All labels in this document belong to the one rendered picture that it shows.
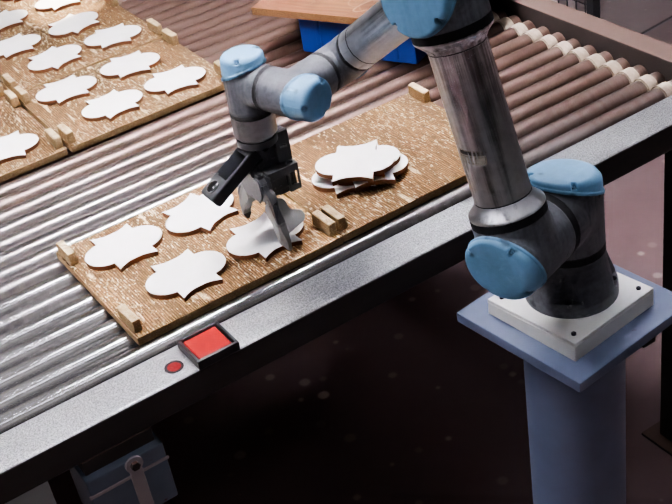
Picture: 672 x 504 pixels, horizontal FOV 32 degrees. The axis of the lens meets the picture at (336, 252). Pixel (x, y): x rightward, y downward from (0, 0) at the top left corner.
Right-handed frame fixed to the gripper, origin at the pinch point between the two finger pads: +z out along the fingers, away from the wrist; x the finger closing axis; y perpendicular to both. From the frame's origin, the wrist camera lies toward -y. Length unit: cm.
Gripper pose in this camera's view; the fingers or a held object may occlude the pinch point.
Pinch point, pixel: (265, 236)
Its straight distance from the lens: 212.5
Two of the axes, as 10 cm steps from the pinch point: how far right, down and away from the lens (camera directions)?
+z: 1.3, 8.2, 5.6
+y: 8.2, -4.1, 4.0
